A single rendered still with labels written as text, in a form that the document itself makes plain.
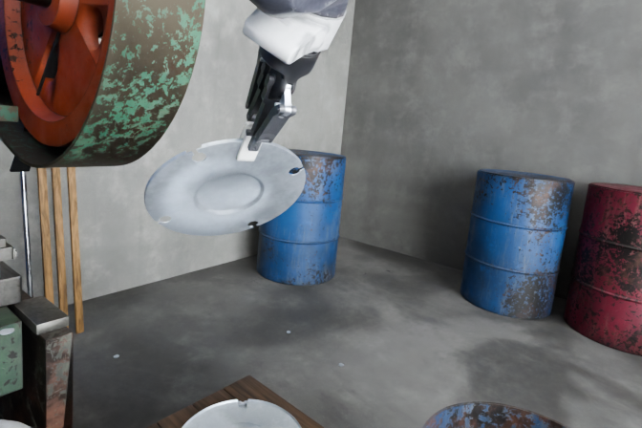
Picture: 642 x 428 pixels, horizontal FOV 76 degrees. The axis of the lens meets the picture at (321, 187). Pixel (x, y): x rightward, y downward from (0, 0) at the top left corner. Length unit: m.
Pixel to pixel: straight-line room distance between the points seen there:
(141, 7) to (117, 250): 2.00
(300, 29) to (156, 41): 0.46
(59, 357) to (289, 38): 0.80
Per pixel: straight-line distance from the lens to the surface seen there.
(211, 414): 1.18
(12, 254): 1.22
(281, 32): 0.47
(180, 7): 0.91
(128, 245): 2.73
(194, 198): 0.77
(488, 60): 3.58
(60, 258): 2.27
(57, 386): 1.07
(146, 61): 0.89
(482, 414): 1.16
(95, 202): 2.58
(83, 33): 1.14
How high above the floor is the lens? 1.08
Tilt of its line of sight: 8 degrees down
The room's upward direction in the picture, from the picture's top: 5 degrees clockwise
